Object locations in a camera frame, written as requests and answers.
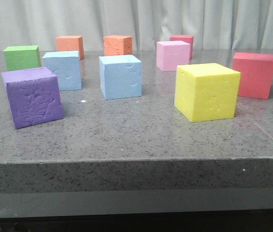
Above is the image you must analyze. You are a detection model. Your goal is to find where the light blue cube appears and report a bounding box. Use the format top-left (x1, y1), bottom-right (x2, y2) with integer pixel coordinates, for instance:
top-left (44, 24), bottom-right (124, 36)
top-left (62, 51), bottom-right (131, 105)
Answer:
top-left (43, 51), bottom-right (82, 90)
top-left (99, 55), bottom-right (142, 100)

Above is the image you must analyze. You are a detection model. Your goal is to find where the pink foam cube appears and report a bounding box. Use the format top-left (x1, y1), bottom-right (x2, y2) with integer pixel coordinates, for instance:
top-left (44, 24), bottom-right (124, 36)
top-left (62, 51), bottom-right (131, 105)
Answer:
top-left (156, 41), bottom-right (191, 72)

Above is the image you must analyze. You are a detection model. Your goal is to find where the dented orange foam cube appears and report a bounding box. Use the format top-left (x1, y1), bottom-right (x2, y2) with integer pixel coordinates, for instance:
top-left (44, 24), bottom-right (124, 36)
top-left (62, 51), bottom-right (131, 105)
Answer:
top-left (103, 35), bottom-right (133, 56)

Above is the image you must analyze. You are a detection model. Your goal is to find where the yellow foam cube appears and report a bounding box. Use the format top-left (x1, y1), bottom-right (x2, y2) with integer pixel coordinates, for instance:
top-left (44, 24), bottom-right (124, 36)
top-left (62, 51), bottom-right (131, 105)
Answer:
top-left (174, 63), bottom-right (241, 122)

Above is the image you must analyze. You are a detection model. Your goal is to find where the small far red cube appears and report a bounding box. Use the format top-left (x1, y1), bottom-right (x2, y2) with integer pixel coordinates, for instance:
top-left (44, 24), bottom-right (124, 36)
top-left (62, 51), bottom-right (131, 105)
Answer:
top-left (170, 35), bottom-right (194, 60)

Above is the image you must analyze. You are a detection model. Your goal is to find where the purple foam cube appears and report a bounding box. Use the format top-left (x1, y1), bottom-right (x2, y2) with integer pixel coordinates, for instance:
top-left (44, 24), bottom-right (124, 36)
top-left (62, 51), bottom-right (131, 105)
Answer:
top-left (1, 67), bottom-right (64, 129)

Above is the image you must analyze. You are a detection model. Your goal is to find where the smooth orange foam cube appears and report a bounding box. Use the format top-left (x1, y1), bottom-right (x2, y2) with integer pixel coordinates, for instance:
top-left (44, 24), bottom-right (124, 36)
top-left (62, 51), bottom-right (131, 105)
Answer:
top-left (55, 36), bottom-right (84, 60)

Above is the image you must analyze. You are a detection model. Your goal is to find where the grey pleated curtain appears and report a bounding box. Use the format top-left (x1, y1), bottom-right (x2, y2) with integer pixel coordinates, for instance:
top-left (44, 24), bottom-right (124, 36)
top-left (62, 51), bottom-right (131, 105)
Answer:
top-left (0, 0), bottom-right (273, 51)

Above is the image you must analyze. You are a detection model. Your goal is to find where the green foam cube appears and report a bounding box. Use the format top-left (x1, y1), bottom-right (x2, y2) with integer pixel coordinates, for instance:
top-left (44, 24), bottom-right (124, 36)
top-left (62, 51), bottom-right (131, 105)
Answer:
top-left (3, 45), bottom-right (41, 71)

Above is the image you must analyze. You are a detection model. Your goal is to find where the large red foam cube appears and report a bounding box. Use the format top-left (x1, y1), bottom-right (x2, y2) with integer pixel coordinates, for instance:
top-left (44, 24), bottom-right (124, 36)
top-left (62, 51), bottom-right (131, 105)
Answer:
top-left (232, 52), bottom-right (273, 100)

